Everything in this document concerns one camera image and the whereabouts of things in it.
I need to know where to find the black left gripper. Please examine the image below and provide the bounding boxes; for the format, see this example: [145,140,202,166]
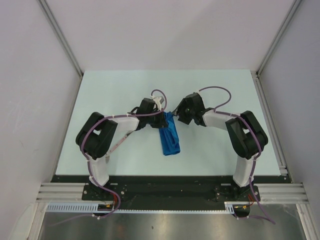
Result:
[145,108,168,129]

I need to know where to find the blue satin napkin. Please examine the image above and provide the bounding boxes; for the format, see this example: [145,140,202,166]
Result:
[159,112,181,156]

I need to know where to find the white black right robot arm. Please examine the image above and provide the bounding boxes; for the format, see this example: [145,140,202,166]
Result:
[173,92,269,201]

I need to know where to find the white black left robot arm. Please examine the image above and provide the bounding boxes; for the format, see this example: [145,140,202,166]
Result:
[75,96,168,200]

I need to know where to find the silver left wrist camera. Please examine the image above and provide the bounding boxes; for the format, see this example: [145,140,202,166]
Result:
[150,95,165,111]

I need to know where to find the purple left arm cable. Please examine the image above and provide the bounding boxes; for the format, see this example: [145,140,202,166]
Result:
[79,89,167,191]

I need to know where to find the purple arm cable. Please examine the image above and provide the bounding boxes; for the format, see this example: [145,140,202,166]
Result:
[79,89,167,191]
[196,86,276,225]

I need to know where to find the white slotted cable duct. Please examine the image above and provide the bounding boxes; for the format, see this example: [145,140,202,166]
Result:
[44,201,237,215]

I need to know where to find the aluminium front frame rail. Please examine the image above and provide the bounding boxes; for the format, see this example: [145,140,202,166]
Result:
[36,183,309,204]

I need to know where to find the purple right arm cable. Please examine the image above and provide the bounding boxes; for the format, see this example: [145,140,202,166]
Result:
[196,86,276,225]

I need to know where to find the aluminium right corner post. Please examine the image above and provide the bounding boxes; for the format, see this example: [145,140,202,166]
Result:
[255,0,304,78]

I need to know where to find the aluminium corner post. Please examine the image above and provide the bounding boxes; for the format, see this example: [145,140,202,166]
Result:
[255,0,304,78]
[36,0,84,78]

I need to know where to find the aluminium left corner post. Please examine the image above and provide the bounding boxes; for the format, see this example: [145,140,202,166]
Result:
[36,0,84,78]

